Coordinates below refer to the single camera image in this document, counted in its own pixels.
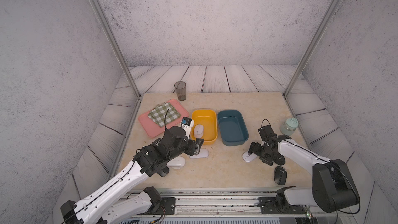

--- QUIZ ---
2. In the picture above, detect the white mouse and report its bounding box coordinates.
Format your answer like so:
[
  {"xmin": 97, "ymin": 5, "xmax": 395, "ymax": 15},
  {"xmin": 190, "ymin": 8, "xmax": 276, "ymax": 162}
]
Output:
[
  {"xmin": 167, "ymin": 156, "xmax": 186, "ymax": 170},
  {"xmin": 193, "ymin": 124, "xmax": 204, "ymax": 139},
  {"xmin": 189, "ymin": 148, "xmax": 209, "ymax": 159},
  {"xmin": 242, "ymin": 152, "xmax": 259, "ymax": 162}
]

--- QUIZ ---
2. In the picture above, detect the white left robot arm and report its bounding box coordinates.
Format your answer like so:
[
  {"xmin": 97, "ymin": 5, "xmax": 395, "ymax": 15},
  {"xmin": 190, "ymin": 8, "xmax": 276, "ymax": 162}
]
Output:
[{"xmin": 60, "ymin": 126, "xmax": 204, "ymax": 224}]

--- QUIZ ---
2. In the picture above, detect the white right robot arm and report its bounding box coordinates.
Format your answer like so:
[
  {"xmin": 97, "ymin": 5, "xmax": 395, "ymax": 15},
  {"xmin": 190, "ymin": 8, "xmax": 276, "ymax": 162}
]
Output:
[{"xmin": 242, "ymin": 135, "xmax": 360, "ymax": 214}]

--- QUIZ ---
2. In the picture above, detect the teal plastic storage box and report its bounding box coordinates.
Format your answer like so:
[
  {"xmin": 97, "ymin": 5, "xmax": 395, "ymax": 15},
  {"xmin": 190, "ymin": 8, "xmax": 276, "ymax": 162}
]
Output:
[{"xmin": 217, "ymin": 110, "xmax": 249, "ymax": 146}]

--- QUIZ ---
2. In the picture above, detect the yellow plastic storage box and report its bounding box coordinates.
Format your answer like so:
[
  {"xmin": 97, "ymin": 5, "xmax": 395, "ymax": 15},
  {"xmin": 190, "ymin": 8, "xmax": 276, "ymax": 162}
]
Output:
[{"xmin": 191, "ymin": 110, "xmax": 218, "ymax": 145}]

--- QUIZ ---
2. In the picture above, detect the black mouse right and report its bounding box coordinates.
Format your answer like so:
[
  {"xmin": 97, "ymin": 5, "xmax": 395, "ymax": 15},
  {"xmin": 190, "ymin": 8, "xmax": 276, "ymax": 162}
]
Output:
[{"xmin": 274, "ymin": 166, "xmax": 287, "ymax": 186}]

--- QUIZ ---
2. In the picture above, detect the black mouse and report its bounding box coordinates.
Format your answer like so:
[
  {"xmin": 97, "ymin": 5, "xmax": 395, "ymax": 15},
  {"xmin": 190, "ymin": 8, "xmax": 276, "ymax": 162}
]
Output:
[
  {"xmin": 157, "ymin": 166, "xmax": 170, "ymax": 177},
  {"xmin": 274, "ymin": 166, "xmax": 287, "ymax": 186}
]

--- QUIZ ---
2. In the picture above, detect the glass jar with mint lid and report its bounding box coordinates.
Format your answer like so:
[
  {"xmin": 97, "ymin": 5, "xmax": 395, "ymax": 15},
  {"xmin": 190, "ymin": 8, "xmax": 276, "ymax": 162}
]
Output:
[{"xmin": 280, "ymin": 118, "xmax": 299, "ymax": 136}]

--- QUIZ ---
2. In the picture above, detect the black mouse lower left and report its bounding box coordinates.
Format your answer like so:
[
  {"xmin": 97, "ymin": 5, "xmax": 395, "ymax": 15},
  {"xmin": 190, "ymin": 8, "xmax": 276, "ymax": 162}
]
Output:
[{"xmin": 157, "ymin": 166, "xmax": 170, "ymax": 177}]

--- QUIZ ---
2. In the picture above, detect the green checked cloth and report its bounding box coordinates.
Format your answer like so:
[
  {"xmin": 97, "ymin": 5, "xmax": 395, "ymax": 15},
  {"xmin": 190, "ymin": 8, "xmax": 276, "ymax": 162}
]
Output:
[{"xmin": 147, "ymin": 102, "xmax": 181, "ymax": 127}]

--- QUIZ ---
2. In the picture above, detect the pink plastic tray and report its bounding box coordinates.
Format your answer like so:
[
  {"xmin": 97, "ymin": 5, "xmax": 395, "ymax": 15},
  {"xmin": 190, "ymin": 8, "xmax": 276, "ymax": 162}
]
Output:
[{"xmin": 138, "ymin": 99, "xmax": 190, "ymax": 138}]

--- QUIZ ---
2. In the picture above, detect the grey translucent cup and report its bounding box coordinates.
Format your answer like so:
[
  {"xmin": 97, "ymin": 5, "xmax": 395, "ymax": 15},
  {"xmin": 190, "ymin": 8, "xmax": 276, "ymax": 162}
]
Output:
[{"xmin": 174, "ymin": 81, "xmax": 186, "ymax": 101}]

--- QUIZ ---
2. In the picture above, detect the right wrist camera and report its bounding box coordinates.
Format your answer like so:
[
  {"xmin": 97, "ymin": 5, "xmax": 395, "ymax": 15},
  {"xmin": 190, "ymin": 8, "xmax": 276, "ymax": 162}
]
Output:
[{"xmin": 258, "ymin": 125, "xmax": 277, "ymax": 143}]

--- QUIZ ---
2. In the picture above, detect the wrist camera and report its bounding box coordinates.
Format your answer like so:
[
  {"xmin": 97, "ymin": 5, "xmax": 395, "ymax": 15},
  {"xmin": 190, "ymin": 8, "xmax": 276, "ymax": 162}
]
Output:
[
  {"xmin": 258, "ymin": 125, "xmax": 277, "ymax": 143},
  {"xmin": 180, "ymin": 117, "xmax": 194, "ymax": 138}
]

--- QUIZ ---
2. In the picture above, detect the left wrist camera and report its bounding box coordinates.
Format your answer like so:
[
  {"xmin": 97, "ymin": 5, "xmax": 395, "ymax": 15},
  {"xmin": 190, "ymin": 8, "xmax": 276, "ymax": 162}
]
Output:
[{"xmin": 180, "ymin": 117, "xmax": 194, "ymax": 138}]

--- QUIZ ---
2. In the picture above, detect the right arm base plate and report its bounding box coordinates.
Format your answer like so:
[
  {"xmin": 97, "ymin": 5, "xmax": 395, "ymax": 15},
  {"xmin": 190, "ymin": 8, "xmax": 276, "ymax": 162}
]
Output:
[{"xmin": 257, "ymin": 194, "xmax": 306, "ymax": 215}]

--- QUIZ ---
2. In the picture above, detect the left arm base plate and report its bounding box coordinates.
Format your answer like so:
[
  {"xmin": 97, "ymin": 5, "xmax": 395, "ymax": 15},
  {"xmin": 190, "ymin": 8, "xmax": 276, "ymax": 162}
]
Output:
[{"xmin": 144, "ymin": 198, "xmax": 176, "ymax": 216}]

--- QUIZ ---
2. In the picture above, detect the aluminium frame post right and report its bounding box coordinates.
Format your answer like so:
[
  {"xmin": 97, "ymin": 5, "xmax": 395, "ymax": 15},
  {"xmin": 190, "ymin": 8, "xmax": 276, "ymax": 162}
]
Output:
[{"xmin": 283, "ymin": 0, "xmax": 342, "ymax": 99}]

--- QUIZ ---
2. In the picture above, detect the aluminium frame post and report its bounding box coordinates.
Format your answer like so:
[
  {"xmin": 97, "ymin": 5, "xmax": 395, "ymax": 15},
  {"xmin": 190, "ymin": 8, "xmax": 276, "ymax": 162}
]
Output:
[
  {"xmin": 283, "ymin": 0, "xmax": 342, "ymax": 99},
  {"xmin": 89, "ymin": 0, "xmax": 141, "ymax": 98}
]

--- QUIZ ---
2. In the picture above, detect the aluminium frame post left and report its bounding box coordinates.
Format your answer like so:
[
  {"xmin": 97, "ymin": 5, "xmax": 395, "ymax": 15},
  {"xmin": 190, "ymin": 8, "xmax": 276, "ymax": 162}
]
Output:
[{"xmin": 89, "ymin": 0, "xmax": 141, "ymax": 98}]

